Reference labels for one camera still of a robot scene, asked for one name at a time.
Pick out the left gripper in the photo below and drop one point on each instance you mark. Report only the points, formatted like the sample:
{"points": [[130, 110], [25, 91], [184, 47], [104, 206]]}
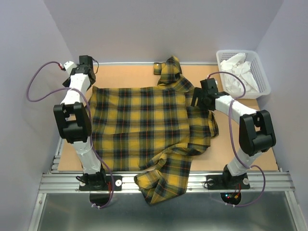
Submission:
{"points": [[67, 83]]}

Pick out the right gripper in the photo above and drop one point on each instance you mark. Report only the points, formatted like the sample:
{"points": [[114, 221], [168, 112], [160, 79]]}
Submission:
{"points": [[198, 92]]}

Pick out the yellow plaid long sleeve shirt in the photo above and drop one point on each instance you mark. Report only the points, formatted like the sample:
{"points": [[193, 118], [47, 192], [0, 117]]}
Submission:
{"points": [[152, 130]]}

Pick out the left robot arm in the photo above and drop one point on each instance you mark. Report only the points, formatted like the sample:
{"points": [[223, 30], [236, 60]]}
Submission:
{"points": [[74, 123]]}

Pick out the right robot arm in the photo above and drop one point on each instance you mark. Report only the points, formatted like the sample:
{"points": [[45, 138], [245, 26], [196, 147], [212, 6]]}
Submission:
{"points": [[256, 134]]}

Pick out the white shirt in basket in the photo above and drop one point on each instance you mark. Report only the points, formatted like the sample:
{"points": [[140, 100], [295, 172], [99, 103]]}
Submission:
{"points": [[242, 69]]}

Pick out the white plastic laundry basket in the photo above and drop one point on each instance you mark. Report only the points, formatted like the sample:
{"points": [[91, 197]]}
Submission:
{"points": [[256, 69]]}

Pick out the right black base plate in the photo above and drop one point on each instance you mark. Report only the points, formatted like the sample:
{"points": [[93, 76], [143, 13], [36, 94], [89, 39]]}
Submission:
{"points": [[227, 182]]}

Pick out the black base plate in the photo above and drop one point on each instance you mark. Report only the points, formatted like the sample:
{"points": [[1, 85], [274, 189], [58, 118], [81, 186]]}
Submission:
{"points": [[102, 185], [227, 182]]}

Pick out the aluminium mounting rail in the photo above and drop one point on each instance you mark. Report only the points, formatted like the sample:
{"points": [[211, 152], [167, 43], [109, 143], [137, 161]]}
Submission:
{"points": [[275, 182]]}

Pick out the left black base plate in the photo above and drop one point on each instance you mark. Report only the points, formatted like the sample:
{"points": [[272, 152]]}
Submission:
{"points": [[102, 185]]}

